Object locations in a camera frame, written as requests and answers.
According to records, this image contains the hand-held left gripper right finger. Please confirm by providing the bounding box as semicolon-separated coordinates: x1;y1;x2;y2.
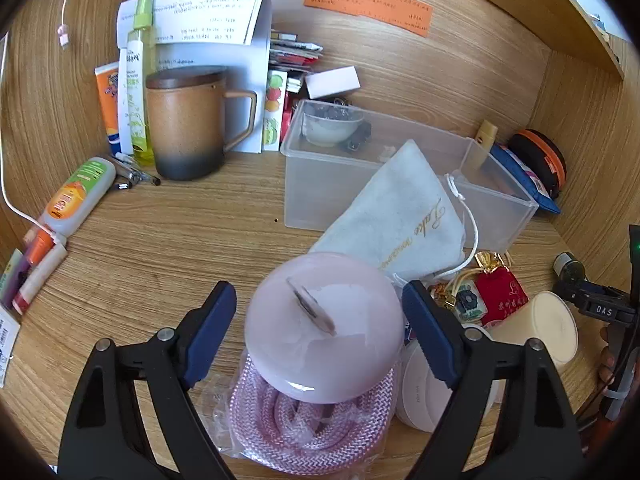
401;280;586;480

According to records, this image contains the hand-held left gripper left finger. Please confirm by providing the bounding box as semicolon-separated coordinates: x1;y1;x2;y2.
57;281;238;480

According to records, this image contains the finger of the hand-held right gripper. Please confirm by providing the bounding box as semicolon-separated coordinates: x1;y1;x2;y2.
552;280;623;307

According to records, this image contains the small dark bottle white label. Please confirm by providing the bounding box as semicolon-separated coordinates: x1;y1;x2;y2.
552;251;587;283

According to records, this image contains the cream round jar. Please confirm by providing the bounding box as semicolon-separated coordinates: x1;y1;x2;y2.
492;291;578;376

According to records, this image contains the red embroidered pouch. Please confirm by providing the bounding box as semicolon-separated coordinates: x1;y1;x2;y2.
472;252;530;326

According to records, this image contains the pink round domed case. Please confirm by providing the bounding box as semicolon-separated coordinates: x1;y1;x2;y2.
244;252;405;405

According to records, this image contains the pink rope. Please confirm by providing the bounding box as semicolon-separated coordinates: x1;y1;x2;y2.
212;350;401;473

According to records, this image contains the white drawstring pouch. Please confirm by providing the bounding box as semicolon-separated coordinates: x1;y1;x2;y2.
309;139;481;286

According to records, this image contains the clear plastic storage box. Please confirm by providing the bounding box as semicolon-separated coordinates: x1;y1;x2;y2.
280;99;540;256

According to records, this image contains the wooden desktop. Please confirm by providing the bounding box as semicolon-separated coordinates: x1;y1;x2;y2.
0;95;621;480

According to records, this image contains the person's right hand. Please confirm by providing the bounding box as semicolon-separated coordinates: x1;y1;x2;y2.
596;327;621;393

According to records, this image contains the green card charm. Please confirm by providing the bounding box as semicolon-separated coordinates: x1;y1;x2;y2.
452;285;488;326

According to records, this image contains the white round compact case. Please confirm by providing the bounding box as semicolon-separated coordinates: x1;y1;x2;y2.
397;342;453;432

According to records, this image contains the metal hair clip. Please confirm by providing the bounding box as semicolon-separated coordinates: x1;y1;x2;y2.
286;276;337;336

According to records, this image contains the blue pencil pouch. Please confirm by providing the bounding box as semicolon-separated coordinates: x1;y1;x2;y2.
490;142;562;216

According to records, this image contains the black round case orange zipper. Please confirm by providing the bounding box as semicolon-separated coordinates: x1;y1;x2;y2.
507;129;568;200

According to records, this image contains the bundle of pens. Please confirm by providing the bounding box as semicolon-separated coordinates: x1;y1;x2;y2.
111;151;162;192

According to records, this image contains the small cream yellow bottle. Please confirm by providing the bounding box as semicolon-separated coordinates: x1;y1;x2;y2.
470;120;498;171

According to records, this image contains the white and red tube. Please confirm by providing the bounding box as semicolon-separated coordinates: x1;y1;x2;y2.
11;240;68;316

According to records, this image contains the orange lip balm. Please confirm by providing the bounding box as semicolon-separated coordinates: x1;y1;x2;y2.
22;227;56;266

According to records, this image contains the white tube orange green label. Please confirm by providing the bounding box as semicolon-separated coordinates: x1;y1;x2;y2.
37;157;117;237

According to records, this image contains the white barcode label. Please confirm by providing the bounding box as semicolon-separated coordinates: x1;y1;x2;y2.
0;305;22;388

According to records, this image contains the black binder clip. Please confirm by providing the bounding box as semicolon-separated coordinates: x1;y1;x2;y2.
340;121;373;153

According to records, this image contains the brown ceramic mug with lid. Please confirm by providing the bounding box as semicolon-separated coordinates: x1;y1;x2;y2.
145;66;258;181

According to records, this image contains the green purple card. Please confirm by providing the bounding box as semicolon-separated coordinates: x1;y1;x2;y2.
0;247;31;306

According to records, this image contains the red packet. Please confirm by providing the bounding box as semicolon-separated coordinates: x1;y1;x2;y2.
280;95;296;143

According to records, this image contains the white bowl of beads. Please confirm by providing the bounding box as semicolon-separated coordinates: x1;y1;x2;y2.
304;101;365;147

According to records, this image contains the fruit sticker sheet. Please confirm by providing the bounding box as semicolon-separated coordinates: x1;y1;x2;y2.
261;70;289;152

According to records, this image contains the orange sunscreen tube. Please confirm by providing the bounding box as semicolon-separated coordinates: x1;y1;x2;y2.
95;61;132;153

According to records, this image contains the green spray bottle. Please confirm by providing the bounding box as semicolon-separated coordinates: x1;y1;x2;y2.
125;0;156;166

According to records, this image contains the small white cardboard box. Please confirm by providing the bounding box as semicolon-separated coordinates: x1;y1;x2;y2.
305;66;362;100

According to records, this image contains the wooden shelf board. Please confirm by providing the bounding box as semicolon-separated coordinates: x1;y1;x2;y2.
400;0;626;81

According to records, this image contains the stack of books and packets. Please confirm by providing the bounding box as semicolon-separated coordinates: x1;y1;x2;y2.
267;30;323;93

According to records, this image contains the white folded paper sheet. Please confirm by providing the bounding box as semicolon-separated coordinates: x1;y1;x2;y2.
116;0;273;153

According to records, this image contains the orange paper note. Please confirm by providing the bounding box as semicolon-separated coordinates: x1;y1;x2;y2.
304;0;432;38

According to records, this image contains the white charging cable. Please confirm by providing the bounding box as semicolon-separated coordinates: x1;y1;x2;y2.
0;0;87;241

